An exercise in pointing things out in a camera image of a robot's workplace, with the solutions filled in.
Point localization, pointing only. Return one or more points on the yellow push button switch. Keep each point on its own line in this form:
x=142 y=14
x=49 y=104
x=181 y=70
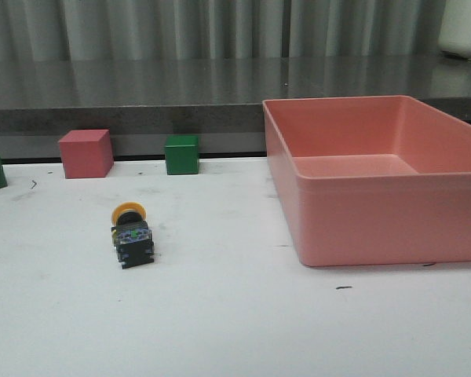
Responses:
x=131 y=235

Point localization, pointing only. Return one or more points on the pink cube block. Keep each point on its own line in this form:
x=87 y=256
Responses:
x=86 y=153

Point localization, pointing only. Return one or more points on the pink plastic bin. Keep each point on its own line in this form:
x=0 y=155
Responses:
x=371 y=180

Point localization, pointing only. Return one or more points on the green cube block centre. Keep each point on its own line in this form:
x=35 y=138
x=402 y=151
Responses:
x=182 y=154

